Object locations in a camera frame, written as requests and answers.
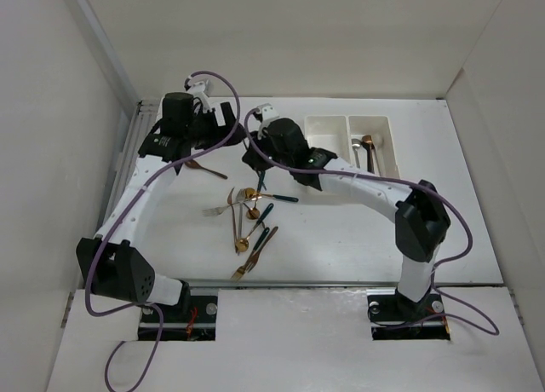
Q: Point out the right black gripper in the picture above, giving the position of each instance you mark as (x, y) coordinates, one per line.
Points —
(255, 160)

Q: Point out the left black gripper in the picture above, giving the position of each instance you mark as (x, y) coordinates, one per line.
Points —
(220, 133)

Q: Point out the black handle fork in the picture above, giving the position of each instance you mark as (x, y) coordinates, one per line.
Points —
(261, 182)

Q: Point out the silver spoon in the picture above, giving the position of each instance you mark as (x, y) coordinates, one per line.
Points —
(356, 147)

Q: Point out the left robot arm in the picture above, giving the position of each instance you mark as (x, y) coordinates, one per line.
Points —
(186, 127)

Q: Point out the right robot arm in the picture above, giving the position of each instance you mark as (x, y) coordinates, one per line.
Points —
(419, 217)

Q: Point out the brown wooden spoon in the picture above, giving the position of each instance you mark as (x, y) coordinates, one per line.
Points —
(194, 165)

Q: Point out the silver fork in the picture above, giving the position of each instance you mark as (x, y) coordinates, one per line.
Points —
(216, 211)
(241, 197)

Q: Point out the rose gold fork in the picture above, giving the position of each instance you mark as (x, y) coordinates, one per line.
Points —
(233, 219)

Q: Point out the left white plastic container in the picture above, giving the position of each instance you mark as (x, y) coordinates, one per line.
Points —
(329, 133)

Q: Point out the white plastic container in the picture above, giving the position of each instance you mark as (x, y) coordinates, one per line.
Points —
(359, 125)
(329, 133)

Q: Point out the brown wooden fork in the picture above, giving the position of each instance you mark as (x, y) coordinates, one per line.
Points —
(267, 239)

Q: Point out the right white plastic container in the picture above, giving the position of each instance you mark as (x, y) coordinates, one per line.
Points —
(359, 125)

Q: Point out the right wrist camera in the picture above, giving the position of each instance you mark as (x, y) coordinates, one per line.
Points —
(265, 114)

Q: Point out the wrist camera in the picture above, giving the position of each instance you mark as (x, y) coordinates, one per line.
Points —
(200, 92)
(265, 114)

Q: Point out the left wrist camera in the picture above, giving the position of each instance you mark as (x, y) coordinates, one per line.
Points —
(200, 92)

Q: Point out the gold spoon green handle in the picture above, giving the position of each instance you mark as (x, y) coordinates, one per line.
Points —
(251, 193)

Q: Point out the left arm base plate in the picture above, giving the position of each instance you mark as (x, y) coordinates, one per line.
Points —
(197, 324)

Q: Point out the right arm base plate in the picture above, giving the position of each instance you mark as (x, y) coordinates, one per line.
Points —
(396, 318)

